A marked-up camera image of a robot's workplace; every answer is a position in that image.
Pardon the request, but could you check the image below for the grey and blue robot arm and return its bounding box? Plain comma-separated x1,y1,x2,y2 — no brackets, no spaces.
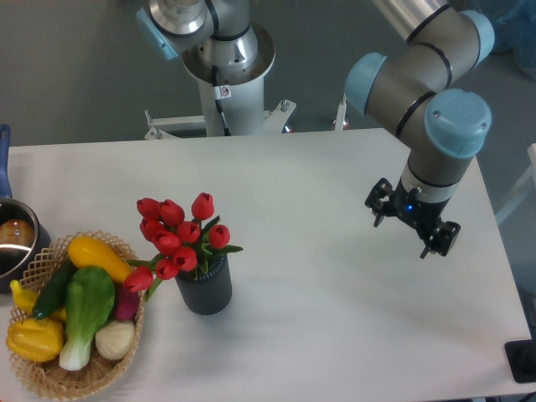
136,1,494,255

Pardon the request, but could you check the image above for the yellow banana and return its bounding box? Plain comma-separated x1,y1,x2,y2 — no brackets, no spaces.
9,280,66,323

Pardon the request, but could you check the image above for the purple radish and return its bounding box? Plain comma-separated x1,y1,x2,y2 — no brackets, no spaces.
112,286,140,321

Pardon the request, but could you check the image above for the yellow squash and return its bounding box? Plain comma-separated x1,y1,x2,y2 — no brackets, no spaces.
67,236,131,284

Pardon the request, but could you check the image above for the woven wicker basket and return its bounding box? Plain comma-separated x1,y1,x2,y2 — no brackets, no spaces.
8,231,145,401

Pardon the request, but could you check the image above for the white frame at right edge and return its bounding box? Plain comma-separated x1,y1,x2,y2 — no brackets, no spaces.
495,143,535,226

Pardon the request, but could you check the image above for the white garlic bulb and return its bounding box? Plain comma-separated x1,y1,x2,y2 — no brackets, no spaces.
95,321,135,360

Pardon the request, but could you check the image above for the yellow bell pepper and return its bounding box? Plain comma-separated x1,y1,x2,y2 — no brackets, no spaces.
6,318,64,363

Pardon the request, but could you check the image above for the steel pot with blue handle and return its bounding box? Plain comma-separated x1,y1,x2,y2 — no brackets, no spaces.
1,124,50,294

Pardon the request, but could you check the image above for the dark green cucumber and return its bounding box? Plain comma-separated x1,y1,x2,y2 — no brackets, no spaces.
32,258,78,320

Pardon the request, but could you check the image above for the dark grey ribbed vase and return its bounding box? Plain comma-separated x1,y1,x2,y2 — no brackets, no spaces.
175,255,233,316

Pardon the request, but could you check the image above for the green bok choy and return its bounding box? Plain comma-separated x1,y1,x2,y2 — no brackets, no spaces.
59,266,116,371

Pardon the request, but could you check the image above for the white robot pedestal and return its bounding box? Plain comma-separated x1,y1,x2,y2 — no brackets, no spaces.
145,22,296,139

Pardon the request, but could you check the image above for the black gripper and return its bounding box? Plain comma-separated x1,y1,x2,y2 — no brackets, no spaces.
364,178,461,259

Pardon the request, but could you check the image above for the red tulip bouquet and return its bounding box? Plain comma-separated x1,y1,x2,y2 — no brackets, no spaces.
123,193,243,300

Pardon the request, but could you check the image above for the black device at table edge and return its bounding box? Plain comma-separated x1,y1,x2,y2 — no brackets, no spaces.
504,339,535,384

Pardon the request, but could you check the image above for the black pedestal cable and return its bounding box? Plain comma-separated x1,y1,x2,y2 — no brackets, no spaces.
210,65,232,137

